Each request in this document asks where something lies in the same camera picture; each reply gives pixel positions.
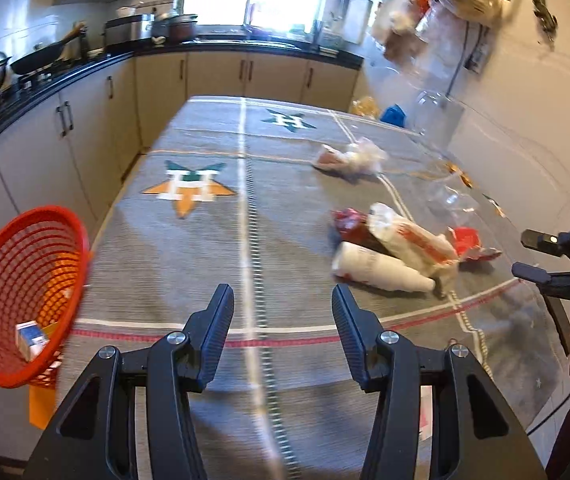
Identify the steel rice cooker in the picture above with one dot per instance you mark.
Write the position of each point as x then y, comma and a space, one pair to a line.
127, 30

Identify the cream base cabinets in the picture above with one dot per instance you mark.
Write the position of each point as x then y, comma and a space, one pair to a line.
215, 75

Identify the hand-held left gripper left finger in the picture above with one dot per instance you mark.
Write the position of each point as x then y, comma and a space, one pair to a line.
215, 330

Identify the blue plastic bag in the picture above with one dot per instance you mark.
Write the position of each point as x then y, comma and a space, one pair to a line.
395, 115

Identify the black folding wall bracket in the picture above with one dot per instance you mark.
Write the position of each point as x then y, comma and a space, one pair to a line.
540, 5

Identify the black frying pan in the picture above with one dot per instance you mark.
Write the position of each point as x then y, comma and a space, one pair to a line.
40, 57

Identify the white plastic bottle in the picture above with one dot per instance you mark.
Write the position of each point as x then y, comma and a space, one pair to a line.
375, 267

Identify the dark pot with lid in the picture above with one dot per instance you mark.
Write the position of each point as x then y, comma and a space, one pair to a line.
177, 27

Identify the dark red plastic wrapper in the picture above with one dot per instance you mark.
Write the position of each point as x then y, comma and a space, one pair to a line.
350, 222

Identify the glass pitcher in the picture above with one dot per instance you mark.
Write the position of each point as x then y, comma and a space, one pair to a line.
432, 110

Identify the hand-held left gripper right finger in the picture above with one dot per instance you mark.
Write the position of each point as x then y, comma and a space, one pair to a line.
352, 330

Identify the knotted white plastic bag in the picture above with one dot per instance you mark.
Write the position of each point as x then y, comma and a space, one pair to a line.
355, 157

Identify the blue and white box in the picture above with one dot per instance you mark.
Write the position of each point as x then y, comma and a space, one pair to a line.
30, 340

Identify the red print plastic bag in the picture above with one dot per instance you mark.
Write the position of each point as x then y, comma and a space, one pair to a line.
415, 240

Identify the wall power socket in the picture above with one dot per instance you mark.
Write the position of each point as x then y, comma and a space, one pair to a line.
479, 55

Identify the clear plastic cup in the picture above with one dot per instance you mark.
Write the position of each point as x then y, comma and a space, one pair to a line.
452, 205

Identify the black kitchen countertop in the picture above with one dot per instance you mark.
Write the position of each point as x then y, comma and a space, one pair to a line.
245, 47

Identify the yellow plastic bag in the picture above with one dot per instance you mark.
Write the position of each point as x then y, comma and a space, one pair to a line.
365, 106

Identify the orange peel piece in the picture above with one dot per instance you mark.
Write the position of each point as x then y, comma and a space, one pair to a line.
465, 180
451, 167

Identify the hanging plastic bags bundle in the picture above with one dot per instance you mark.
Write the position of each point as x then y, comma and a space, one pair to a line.
440, 5

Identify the torn red cardboard box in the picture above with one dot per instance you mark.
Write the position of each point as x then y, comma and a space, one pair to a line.
465, 240

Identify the orange stool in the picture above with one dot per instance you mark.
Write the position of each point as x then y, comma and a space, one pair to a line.
40, 407

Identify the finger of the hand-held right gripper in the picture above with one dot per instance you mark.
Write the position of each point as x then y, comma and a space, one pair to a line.
550, 244
532, 272

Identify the grey patterned tablecloth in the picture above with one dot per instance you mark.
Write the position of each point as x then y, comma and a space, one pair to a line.
290, 200

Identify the black gas stove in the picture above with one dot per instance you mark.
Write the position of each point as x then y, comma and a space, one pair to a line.
30, 80

